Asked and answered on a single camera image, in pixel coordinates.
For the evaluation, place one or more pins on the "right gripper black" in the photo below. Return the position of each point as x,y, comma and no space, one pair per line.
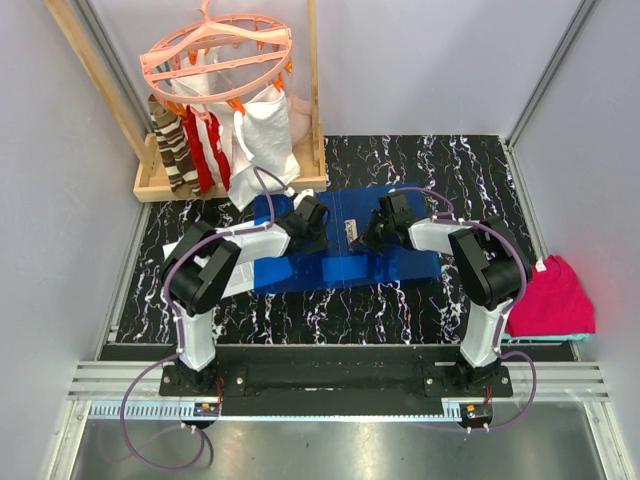
368,238

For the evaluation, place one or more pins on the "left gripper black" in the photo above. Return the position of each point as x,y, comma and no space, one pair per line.
320,245

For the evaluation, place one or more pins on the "blue plastic folder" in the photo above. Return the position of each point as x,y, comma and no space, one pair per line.
337,266

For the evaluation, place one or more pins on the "white printed paper files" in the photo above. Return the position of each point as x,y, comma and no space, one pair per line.
241,280

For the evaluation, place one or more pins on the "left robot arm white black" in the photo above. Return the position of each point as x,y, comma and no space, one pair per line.
199,268

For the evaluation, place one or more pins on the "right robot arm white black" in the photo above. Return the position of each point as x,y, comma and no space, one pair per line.
490,263

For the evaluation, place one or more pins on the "white hanging towel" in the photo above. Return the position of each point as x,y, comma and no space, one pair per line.
262,150

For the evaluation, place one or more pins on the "pale pink hanging cloth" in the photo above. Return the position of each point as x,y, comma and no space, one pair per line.
299,114

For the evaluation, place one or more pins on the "red white striped sock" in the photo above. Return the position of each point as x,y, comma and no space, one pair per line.
204,137

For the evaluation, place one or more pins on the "white cloth behind hanger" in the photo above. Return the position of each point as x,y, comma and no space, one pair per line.
203,84

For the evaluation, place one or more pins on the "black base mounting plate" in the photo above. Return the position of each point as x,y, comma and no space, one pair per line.
242,379

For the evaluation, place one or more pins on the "brown striped sock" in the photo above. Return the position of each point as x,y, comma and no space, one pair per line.
174,149

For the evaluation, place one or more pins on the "pink round clip hanger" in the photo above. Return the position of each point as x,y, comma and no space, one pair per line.
218,60

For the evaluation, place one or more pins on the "pink folded t-shirt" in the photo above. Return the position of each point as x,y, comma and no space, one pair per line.
554,305

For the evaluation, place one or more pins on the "teal folded garment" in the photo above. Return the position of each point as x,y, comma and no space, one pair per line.
579,337

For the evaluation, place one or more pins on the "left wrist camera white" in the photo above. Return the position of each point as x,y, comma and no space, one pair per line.
300,196

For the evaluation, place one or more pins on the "wooden rack frame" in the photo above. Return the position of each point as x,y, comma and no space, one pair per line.
85,33

